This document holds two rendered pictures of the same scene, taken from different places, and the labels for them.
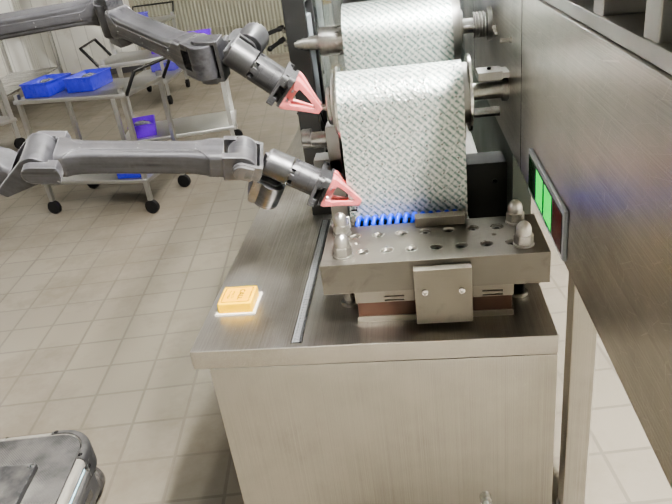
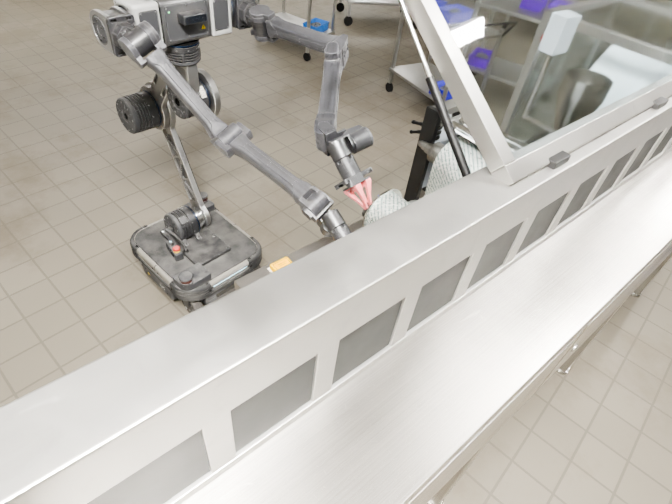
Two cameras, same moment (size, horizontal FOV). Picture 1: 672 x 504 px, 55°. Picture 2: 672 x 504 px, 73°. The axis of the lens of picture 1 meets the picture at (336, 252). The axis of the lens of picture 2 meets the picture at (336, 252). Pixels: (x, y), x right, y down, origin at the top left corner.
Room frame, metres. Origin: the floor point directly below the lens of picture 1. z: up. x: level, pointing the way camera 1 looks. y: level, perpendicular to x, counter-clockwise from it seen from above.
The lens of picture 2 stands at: (0.39, -0.55, 2.04)
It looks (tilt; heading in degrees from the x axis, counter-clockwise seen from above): 44 degrees down; 36
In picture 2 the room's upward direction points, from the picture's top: 8 degrees clockwise
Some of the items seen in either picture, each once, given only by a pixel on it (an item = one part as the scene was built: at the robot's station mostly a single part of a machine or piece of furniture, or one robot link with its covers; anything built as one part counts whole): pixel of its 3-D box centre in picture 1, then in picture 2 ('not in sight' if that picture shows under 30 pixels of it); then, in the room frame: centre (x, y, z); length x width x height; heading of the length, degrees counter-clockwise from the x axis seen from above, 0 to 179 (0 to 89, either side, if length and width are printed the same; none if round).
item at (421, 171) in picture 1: (405, 178); not in sight; (1.19, -0.16, 1.11); 0.23 x 0.01 x 0.18; 81
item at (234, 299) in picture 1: (238, 299); (284, 268); (1.15, 0.21, 0.91); 0.07 x 0.07 x 0.02; 81
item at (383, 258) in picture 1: (431, 253); not in sight; (1.07, -0.18, 1.00); 0.40 x 0.16 x 0.06; 81
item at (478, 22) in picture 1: (474, 25); not in sight; (1.47, -0.37, 1.33); 0.07 x 0.07 x 0.07; 81
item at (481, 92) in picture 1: (489, 90); not in sight; (1.23, -0.33, 1.25); 0.07 x 0.04 x 0.04; 81
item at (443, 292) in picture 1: (443, 294); not in sight; (0.97, -0.18, 0.96); 0.10 x 0.03 x 0.11; 81
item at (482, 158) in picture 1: (427, 206); not in sight; (1.29, -0.21, 1.00); 0.33 x 0.07 x 0.20; 81
